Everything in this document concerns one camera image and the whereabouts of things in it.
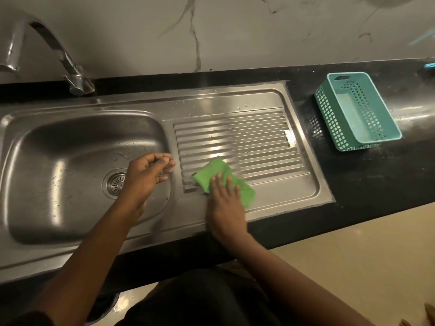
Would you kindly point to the person's right forearm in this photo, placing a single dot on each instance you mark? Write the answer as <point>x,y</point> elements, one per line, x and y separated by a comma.
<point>289,288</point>

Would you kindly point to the person's left forearm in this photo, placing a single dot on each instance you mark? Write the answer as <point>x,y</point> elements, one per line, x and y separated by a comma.
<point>85,261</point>

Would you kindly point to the chrome faucet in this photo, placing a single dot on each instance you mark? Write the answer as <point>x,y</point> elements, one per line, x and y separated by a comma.
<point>54,40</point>

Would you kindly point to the person's left hand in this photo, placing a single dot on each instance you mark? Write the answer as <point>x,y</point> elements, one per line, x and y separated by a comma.
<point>142,183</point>

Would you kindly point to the green cleaning cloth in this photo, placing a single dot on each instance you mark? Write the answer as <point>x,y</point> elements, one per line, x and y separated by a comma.
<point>210,173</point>

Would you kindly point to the teal plastic basket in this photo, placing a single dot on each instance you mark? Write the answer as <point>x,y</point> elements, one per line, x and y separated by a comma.
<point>357,112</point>

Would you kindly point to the dark round waste bin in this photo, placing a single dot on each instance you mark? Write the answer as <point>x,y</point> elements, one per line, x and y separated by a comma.
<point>102,307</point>

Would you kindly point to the person's right hand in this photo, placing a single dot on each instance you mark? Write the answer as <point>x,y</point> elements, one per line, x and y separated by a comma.
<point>226,213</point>

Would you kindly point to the metal drain strainer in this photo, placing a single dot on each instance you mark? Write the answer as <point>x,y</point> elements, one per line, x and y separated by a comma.
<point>115,183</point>

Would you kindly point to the stainless steel sink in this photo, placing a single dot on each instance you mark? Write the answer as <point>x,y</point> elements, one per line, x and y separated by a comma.
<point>238,98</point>

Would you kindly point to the person's black shirt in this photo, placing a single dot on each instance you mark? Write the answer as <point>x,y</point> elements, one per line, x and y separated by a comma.
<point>204,302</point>

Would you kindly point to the blue plastic utensil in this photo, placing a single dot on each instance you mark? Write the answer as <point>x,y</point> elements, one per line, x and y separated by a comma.
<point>430,65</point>

